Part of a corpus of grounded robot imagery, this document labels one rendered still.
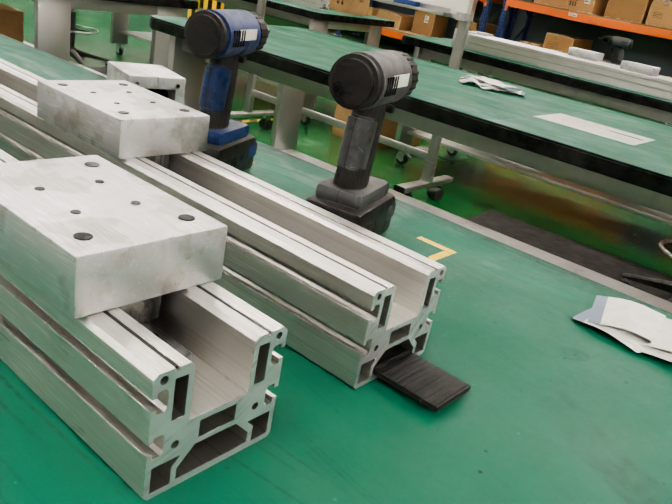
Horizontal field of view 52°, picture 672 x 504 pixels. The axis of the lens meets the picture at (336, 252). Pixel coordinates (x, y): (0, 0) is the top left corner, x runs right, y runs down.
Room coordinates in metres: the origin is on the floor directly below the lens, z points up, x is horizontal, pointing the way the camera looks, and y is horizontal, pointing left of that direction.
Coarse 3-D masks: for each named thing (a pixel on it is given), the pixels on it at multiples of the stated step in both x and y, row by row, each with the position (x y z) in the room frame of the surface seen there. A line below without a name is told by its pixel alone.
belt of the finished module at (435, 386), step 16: (384, 352) 0.50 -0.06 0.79; (400, 352) 0.50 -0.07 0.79; (384, 368) 0.47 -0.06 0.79; (400, 368) 0.48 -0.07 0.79; (416, 368) 0.48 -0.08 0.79; (432, 368) 0.49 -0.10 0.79; (400, 384) 0.45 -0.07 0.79; (416, 384) 0.46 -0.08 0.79; (432, 384) 0.46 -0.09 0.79; (448, 384) 0.47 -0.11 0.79; (464, 384) 0.47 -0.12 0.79; (416, 400) 0.44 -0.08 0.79; (432, 400) 0.44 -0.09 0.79; (448, 400) 0.45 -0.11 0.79
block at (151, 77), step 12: (108, 72) 1.08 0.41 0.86; (120, 72) 1.03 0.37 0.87; (132, 72) 1.03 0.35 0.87; (144, 72) 1.05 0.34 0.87; (156, 72) 1.07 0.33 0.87; (168, 72) 1.09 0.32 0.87; (144, 84) 1.02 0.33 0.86; (156, 84) 1.03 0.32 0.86; (168, 84) 1.04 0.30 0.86; (180, 84) 1.06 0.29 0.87; (168, 96) 1.07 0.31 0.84; (180, 96) 1.06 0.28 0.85
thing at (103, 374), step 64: (0, 320) 0.40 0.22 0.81; (64, 320) 0.35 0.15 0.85; (128, 320) 0.35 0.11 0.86; (192, 320) 0.39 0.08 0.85; (256, 320) 0.37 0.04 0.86; (64, 384) 0.35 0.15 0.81; (128, 384) 0.32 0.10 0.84; (192, 384) 0.32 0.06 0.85; (256, 384) 0.36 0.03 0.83; (128, 448) 0.31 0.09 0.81; (192, 448) 0.34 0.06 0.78
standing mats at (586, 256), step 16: (480, 224) 3.31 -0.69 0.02; (496, 224) 3.36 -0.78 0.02; (512, 224) 3.42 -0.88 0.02; (528, 224) 3.47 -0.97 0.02; (528, 240) 3.21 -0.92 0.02; (544, 240) 3.26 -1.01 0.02; (560, 240) 3.31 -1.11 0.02; (560, 256) 3.06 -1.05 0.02; (576, 256) 3.11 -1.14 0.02; (592, 256) 3.16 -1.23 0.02; (608, 256) 3.20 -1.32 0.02; (608, 272) 2.97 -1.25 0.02; (624, 272) 3.02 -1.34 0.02; (640, 272) 3.06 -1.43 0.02; (656, 272) 3.10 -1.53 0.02; (640, 288) 2.85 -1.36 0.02; (656, 288) 2.89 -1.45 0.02
